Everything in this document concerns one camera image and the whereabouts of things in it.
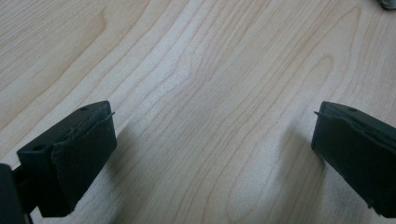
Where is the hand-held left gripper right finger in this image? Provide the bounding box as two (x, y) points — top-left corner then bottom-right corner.
(311, 101), (396, 219)

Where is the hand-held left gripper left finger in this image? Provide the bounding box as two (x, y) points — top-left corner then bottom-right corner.
(16, 100), (118, 218)

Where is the small grey object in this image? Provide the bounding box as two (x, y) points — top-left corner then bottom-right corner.
(376, 0), (396, 10)

